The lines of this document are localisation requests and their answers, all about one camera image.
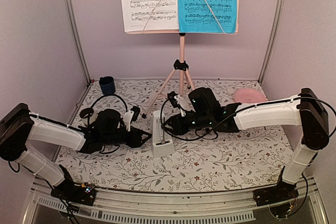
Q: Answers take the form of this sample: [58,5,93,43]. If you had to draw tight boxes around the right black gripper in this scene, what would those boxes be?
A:
[161,112,212,135]

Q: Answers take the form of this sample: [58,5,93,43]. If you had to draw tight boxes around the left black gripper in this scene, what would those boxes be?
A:
[102,126,152,148]

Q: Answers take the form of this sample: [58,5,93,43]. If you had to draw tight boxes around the white metronome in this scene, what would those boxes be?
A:
[152,110,175,157]

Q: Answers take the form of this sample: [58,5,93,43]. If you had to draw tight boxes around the pink music stand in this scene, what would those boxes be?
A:
[124,0,240,119]

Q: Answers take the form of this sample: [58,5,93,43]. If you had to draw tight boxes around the blue sheet music page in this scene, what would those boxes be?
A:
[178,0,239,35]

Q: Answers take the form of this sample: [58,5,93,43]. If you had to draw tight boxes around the white sheet music page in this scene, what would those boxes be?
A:
[121,0,179,34]

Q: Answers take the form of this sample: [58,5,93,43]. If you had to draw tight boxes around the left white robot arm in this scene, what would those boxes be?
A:
[1,103,152,200]

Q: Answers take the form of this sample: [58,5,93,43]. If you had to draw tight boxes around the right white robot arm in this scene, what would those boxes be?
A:
[160,88,331,201]

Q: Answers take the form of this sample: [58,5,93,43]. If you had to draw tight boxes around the floral table mat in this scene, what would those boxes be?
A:
[55,80,292,193]

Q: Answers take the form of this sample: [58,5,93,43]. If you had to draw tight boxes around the white paper cup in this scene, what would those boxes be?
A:
[79,108,97,126]

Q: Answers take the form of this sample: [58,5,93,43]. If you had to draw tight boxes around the dark blue mug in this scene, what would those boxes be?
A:
[99,76,116,95]

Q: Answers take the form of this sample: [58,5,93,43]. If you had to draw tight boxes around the pink plate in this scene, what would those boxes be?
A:
[234,88,268,103]

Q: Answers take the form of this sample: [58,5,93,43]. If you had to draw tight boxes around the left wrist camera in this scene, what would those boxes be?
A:
[123,105,141,132]

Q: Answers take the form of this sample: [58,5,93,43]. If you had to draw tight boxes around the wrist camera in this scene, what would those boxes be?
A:
[167,91,192,117]
[123,105,141,132]

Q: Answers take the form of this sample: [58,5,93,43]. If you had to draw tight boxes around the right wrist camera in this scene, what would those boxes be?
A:
[167,91,192,117]

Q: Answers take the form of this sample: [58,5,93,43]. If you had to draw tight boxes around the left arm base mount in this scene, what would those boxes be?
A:
[50,178,97,206]

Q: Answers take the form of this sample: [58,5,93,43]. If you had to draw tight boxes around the aluminium front rail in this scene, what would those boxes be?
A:
[23,177,329,223]

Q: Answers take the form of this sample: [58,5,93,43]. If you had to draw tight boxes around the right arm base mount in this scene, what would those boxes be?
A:
[253,179,299,206]

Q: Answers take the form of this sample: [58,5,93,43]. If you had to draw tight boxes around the left aluminium frame post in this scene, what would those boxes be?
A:
[64,0,91,84]

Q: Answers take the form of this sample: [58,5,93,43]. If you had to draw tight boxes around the aluminium frame post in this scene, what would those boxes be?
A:
[64,0,91,84]
[258,0,285,85]

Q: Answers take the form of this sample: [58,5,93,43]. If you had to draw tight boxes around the right aluminium frame post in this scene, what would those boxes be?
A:
[258,0,285,85]

